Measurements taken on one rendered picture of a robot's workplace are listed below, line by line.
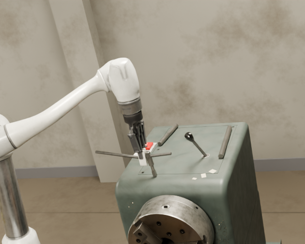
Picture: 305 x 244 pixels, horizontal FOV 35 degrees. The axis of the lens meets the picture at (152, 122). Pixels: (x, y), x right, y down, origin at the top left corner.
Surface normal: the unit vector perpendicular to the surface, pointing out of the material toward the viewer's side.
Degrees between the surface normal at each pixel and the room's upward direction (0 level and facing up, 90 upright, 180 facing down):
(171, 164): 0
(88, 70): 90
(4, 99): 90
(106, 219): 0
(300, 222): 0
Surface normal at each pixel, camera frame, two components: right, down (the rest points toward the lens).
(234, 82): -0.29, 0.42
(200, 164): -0.20, -0.91
